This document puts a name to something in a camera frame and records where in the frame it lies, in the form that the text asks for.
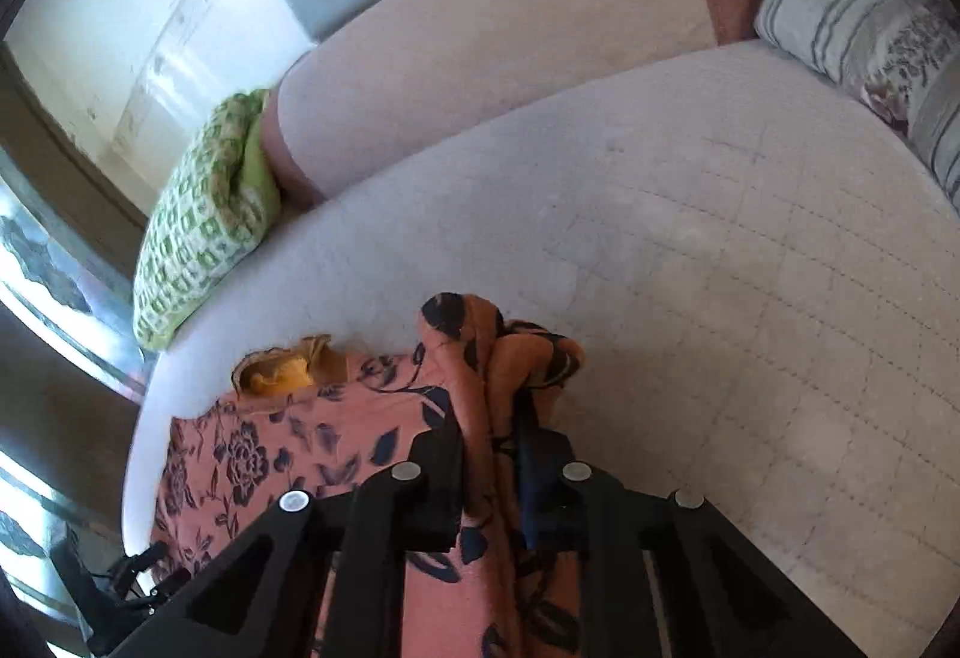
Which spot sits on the small striped floral pillow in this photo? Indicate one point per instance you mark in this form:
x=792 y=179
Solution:
x=825 y=20

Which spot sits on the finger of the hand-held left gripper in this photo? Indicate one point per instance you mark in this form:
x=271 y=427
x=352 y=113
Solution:
x=146 y=564

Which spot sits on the orange floral blouse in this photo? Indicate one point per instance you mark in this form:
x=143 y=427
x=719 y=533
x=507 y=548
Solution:
x=300 y=433

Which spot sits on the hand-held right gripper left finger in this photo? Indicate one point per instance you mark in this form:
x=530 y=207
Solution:
x=439 y=478

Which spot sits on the pink bolster cushion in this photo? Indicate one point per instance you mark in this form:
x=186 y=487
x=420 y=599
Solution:
x=487 y=42

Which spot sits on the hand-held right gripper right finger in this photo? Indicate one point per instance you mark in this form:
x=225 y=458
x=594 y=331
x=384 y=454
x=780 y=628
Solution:
x=536 y=478

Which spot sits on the large striped floral pillow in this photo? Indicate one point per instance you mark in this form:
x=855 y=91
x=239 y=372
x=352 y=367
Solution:
x=941 y=133

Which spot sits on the green checkered pillow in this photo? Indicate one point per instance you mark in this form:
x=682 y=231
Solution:
x=202 y=230

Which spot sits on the bed with lilac sheet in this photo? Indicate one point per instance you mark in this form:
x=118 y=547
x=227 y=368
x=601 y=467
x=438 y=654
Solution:
x=675 y=253

